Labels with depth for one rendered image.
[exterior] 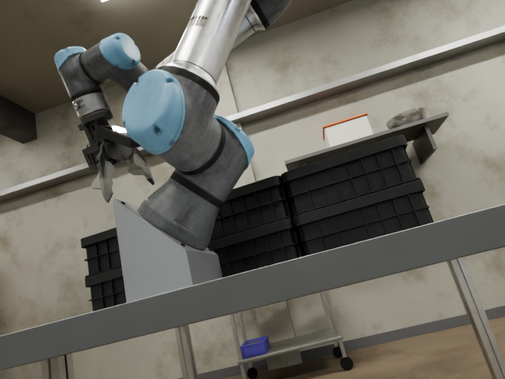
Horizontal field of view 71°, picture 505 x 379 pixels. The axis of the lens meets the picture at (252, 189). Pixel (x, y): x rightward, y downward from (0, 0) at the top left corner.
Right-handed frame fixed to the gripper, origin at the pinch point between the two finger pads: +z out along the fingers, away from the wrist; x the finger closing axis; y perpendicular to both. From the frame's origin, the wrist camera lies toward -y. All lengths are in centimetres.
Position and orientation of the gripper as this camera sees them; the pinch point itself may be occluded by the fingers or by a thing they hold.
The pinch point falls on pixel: (134, 192)
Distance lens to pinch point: 89.2
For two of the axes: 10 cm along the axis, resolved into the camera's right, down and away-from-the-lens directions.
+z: 3.5, 9.3, 1.2
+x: -4.4, 2.8, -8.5
